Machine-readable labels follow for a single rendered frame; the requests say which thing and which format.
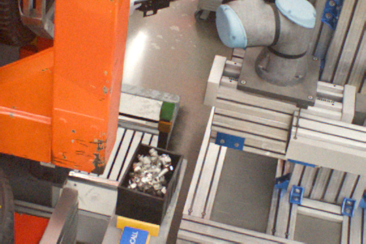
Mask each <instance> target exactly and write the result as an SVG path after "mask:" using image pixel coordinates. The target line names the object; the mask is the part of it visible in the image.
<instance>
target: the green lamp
mask: <svg viewBox="0 0 366 244"><path fill-rule="evenodd" d="M174 112H175V104H174V103H169V102H165V101H164V102H163V103H162V106H161V110H160V115H159V118H160V119H164V120H172V119H173V115H174Z"/></svg>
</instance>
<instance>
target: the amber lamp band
mask: <svg viewBox="0 0 366 244"><path fill-rule="evenodd" d="M172 124H173V119H172V120H171V121H170V122H165V121H162V120H161V119H159V122H158V131H163V132H166V133H169V132H170V130H171V127H172Z"/></svg>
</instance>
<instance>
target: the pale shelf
mask: <svg viewBox="0 0 366 244"><path fill-rule="evenodd" d="M186 165H187V160H184V159H182V164H181V168H180V175H179V180H178V184H177V186H176V189H175V192H174V194H173V196H172V199H171V203H170V205H169V208H168V210H167V212H166V215H165V217H164V219H163V222H162V224H161V227H160V228H159V234H158V237H154V236H150V239H149V242H148V244H166V240H167V237H168V234H169V230H170V227H171V220H172V217H173V213H174V209H175V205H176V202H177V199H178V195H179V192H180V187H181V184H182V180H183V177H184V172H185V170H186ZM115 212H116V205H115V207H114V210H113V213H112V216H111V218H110V222H109V224H108V227H107V230H106V233H105V235H104V238H103V241H102V244H118V242H119V240H120V237H121V234H122V231H123V229H121V228H117V220H118V216H119V215H115ZM120 217H121V216H120Z"/></svg>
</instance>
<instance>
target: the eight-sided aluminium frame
mask: <svg viewBox="0 0 366 244"><path fill-rule="evenodd" d="M54 18H55V0H54V2H53V3H52V5H51V7H50V8H49V10H48V12H47V13H46V0H36V8H35V9H33V0H23V13H22V19H23V24H24V25H25V26H27V27H28V28H29V29H30V30H31V31H32V32H34V33H35V34H36V36H38V37H42V38H47V39H53V40H54V24H53V23H52V22H53V21H54Z"/></svg>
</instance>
